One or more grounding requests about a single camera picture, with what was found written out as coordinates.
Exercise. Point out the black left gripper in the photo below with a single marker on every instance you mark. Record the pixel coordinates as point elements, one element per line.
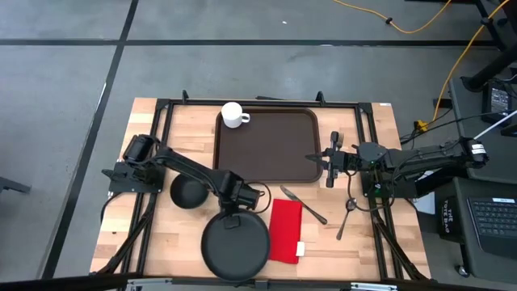
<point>238,194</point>

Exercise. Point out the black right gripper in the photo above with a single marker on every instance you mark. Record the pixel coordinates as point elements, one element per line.
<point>343,159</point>

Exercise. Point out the black round plate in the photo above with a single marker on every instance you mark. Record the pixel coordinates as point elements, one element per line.
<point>235,250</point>

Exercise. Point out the dark metal knife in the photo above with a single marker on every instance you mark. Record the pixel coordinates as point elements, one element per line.
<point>303,205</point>

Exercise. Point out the black bowl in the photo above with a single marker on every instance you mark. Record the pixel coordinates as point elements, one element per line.
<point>187,196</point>

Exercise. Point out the red cloth napkin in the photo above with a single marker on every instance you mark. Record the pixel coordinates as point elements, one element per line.
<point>284,230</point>

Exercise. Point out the dark metal spoon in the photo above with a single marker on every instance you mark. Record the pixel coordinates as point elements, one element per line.
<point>351,204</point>

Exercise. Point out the white ceramic mug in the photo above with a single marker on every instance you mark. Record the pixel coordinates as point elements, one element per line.
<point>231,115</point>

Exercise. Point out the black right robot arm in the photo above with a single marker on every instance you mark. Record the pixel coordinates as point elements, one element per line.
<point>428,155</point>

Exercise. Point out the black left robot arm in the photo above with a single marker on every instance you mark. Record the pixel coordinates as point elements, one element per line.
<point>186,165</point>

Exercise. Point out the brown plastic tray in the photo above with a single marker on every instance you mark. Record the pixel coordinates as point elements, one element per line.
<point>274,149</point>

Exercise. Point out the black crossbeam with silver brackets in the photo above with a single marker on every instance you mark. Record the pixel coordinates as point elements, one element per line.
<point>202,283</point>

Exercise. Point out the white paper sheet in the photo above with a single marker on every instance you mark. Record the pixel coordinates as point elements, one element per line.
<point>424,207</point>

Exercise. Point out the black tote bag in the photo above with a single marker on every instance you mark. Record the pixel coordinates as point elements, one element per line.
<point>449,220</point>

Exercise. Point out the grey cart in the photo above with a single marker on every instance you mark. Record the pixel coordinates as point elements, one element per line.
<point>464,258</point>

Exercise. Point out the grey desk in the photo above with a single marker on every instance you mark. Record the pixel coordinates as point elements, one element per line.
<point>497,161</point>

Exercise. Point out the laptop with grey keyboard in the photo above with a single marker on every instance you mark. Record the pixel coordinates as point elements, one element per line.
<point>494,218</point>

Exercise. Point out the black electronic device box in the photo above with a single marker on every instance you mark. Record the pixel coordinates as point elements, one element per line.
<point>498,101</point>

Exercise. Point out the grey chair leg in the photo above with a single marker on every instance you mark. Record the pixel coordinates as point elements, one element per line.
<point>12,185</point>

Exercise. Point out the black aluminium table frame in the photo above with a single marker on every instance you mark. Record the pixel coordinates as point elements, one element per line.
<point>242,102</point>

